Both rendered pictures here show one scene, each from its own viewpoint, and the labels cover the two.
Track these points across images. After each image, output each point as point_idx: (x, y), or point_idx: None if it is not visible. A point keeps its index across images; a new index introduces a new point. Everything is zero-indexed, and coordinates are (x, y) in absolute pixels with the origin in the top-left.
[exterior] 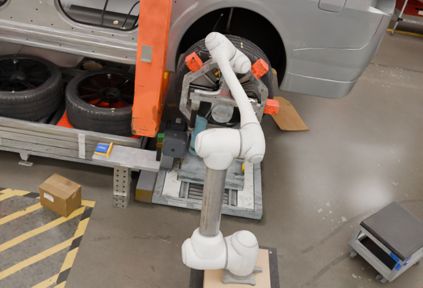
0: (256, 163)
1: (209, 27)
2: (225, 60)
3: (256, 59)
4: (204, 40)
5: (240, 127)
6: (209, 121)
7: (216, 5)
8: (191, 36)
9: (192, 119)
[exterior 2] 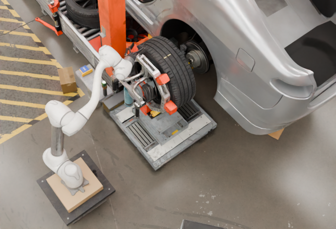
0: (67, 135)
1: None
2: (98, 67)
3: (166, 71)
4: (157, 38)
5: (154, 107)
6: None
7: (178, 16)
8: None
9: (112, 85)
